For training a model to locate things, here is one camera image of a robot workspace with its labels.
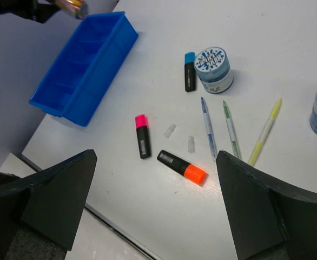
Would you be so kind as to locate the pink cap pencil tube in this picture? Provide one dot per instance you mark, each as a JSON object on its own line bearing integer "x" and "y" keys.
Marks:
{"x": 78, "y": 9}

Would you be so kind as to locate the clear pen cap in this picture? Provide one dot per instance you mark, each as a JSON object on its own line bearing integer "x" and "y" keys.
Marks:
{"x": 191, "y": 144}
{"x": 169, "y": 131}

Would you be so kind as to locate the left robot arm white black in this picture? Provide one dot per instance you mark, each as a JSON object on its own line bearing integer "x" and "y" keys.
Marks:
{"x": 29, "y": 9}

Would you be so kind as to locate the blue compartment bin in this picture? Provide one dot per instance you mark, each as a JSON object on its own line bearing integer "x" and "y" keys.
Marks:
{"x": 82, "y": 72}

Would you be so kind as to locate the blue cap black highlighter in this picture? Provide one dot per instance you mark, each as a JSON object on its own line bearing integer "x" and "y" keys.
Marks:
{"x": 189, "y": 72}

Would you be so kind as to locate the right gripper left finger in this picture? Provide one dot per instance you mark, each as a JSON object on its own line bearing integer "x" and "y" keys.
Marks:
{"x": 40, "y": 213}

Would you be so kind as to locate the blue paint jar left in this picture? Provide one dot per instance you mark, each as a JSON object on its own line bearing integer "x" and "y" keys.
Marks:
{"x": 213, "y": 69}

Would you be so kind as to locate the clear pen cap right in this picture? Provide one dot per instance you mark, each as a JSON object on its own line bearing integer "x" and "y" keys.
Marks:
{"x": 191, "y": 144}

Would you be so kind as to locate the yellow slim highlighter pen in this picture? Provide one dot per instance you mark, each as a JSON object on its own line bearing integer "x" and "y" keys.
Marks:
{"x": 264, "y": 133}

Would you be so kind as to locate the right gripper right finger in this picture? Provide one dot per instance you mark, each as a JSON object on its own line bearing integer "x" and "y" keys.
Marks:
{"x": 268, "y": 218}

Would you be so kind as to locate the clear pen cap left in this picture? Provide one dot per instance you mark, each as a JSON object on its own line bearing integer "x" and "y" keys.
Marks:
{"x": 169, "y": 131}

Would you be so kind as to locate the orange cap black highlighter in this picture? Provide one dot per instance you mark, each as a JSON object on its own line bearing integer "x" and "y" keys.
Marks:
{"x": 182, "y": 167}

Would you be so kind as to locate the blue slim pen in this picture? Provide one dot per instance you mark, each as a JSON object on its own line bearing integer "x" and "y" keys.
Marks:
{"x": 209, "y": 130}

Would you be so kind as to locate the pink cap black highlighter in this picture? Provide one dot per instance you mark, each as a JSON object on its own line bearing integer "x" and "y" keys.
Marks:
{"x": 143, "y": 137}

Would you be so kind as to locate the green slim pen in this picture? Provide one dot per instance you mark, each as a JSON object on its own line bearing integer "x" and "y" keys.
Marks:
{"x": 231, "y": 131}

